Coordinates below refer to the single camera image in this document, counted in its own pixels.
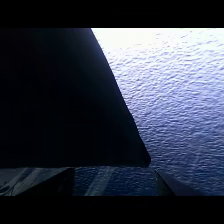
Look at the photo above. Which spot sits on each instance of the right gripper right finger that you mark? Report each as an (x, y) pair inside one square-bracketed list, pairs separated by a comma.
[(168, 187)]

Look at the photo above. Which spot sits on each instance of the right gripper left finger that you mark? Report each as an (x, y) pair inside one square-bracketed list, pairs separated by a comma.
[(50, 183)]

